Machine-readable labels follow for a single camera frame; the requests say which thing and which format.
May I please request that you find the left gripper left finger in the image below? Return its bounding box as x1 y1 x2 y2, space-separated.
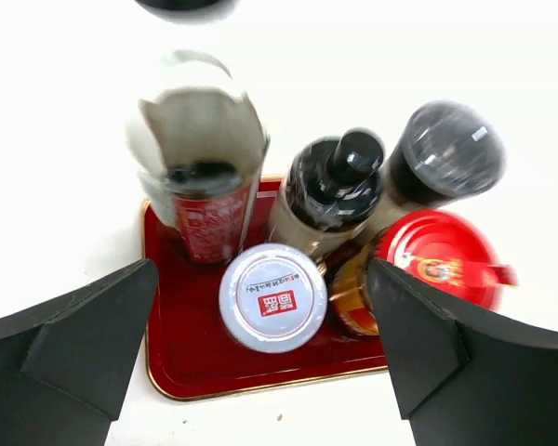
0 259 158 446

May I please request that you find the dark sauce bottle black cap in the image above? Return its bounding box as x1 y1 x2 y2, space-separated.
124 0 272 266

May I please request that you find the red lid chili jar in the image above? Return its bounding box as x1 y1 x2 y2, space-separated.
329 209 518 336

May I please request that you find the small spice jar white lid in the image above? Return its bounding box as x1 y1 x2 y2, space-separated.
219 243 328 354

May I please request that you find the clear lid salt grinder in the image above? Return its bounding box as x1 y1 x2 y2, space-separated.
353 100 506 246

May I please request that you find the small black dome cap bottle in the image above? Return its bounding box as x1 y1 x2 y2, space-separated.
268 127 384 259

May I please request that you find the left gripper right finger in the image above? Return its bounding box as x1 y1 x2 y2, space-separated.
366 260 558 445

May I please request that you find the red rectangular tray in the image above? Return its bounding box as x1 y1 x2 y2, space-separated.
142 177 387 401

